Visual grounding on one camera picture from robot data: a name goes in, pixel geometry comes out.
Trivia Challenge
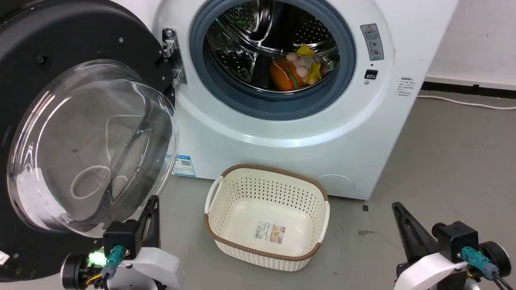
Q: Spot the round drain filter cover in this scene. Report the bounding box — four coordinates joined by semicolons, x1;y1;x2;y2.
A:
316;174;355;195

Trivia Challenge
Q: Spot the steel washer drum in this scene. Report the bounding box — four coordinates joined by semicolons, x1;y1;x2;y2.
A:
206;0;340;94

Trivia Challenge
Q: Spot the left teal plug cable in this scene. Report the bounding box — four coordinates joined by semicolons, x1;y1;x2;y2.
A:
101;245;126;282

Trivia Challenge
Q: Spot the metal door hinge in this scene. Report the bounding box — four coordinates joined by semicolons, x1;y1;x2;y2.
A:
162;28;187;86

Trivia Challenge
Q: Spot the orange hamburger plush toy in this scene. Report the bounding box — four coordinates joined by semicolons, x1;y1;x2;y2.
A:
270;59;304;91

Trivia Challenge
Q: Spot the white front-load washing machine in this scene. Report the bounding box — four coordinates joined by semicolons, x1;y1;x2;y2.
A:
106;0;460;201

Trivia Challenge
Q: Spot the black washer door with glass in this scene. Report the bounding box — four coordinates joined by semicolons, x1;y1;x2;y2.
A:
0;0;179;282

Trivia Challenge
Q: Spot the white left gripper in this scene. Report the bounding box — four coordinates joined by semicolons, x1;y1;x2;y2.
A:
60;195;184;290

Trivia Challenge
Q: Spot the black wall baseboard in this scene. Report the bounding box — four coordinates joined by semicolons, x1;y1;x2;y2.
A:
421;81;516;99

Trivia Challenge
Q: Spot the white text sticker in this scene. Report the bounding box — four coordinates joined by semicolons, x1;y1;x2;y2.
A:
395;77;413;97

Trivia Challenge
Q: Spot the white floor cable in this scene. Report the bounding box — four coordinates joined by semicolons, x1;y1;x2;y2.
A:
416;95;516;110

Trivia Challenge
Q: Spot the teal plug cable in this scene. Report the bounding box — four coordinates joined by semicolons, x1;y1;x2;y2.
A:
461;246;516;290
101;245;126;282

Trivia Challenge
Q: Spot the right teal plug cable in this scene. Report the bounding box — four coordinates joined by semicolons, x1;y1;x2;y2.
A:
461;246;516;290

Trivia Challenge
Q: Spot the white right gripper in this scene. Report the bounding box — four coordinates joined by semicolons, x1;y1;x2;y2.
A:
392;202;512;290

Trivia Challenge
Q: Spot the doll with yellow clothes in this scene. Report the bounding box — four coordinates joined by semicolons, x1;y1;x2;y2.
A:
286;43;335;86

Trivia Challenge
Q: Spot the paper label sticker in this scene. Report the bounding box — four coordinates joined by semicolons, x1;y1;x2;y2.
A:
254;221;286;244

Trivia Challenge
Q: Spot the blue energy label sticker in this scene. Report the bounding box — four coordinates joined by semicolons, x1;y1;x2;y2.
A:
172;154;196;178

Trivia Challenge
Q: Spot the cream plastic laundry basket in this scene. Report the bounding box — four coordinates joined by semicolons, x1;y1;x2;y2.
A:
204;164;331;272

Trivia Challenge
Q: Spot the grey warning sticker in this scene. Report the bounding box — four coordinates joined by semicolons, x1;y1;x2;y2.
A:
360;23;385;62

